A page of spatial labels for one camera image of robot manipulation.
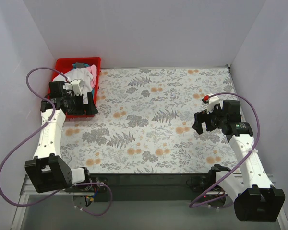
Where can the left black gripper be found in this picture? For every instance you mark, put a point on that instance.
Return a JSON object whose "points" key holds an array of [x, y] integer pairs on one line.
{"points": [[85, 108]]}

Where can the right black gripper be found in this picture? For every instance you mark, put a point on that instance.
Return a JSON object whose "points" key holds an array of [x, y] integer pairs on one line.
{"points": [[205, 120]]}

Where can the white t shirt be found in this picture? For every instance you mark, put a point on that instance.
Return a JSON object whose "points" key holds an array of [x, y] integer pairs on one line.
{"points": [[62, 78]]}

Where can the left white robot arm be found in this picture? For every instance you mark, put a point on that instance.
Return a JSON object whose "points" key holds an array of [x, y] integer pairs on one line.
{"points": [[47, 170]]}

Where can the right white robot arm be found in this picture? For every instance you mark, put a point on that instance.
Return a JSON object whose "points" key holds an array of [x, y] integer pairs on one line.
{"points": [[254, 196]]}

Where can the pink t shirt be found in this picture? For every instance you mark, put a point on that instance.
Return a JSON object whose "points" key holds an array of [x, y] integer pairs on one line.
{"points": [[93, 71]]}

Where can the teal t shirt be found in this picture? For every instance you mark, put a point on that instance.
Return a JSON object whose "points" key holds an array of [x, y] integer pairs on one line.
{"points": [[88, 75]]}

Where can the grey t shirt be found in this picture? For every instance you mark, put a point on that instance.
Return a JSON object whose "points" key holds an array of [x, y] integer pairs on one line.
{"points": [[78, 65]]}

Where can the floral table mat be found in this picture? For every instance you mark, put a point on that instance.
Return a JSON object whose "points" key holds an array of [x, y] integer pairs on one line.
{"points": [[144, 123]]}

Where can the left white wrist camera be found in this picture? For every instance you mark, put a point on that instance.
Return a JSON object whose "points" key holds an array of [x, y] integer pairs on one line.
{"points": [[76, 86]]}

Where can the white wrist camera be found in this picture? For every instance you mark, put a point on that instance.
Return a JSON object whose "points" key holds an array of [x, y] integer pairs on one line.
{"points": [[211, 101], [76, 86]]}

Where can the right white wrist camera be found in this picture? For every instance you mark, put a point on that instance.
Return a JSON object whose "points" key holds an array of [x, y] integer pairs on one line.
{"points": [[211, 101]]}

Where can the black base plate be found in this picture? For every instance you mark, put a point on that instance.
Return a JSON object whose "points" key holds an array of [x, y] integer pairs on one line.
{"points": [[156, 187]]}

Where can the aluminium rail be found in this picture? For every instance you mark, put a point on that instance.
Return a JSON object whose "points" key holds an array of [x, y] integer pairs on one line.
{"points": [[28, 188]]}

